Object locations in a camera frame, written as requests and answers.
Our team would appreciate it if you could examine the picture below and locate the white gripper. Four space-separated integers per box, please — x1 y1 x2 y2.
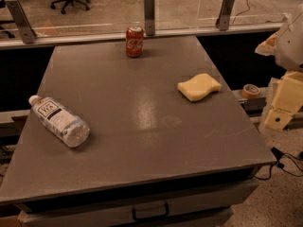
264 72 303 131

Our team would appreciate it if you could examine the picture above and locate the red coke can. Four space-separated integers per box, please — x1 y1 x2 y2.
126 26 144 58

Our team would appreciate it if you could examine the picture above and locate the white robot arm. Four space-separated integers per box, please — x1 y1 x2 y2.
255 4 303 130

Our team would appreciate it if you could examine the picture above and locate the yellow sponge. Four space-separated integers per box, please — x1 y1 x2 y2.
177 73 222 102

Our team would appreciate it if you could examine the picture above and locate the roll of brown tape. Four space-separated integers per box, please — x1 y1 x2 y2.
242 84 260 98

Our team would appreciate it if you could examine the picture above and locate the clear plastic water bottle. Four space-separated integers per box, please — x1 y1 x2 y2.
28 95 90 148

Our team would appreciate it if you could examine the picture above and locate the black cable on floor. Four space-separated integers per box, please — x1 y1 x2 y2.
254 147 303 181

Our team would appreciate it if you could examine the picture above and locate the right metal bracket post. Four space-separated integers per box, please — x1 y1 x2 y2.
216 0 235 31

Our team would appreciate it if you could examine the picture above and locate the metal bracket post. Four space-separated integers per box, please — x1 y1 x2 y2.
6 0 37 44
144 0 155 36
216 0 235 31

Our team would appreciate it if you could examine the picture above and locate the grey drawer with black handle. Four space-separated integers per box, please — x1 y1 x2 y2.
18 179 258 227

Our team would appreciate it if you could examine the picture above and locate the middle metal bracket post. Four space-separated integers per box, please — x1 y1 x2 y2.
144 0 155 36

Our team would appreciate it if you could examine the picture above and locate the metal rail behind table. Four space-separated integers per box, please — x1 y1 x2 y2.
0 22 284 51

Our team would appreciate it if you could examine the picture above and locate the left metal bracket post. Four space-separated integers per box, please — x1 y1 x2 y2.
6 0 37 44

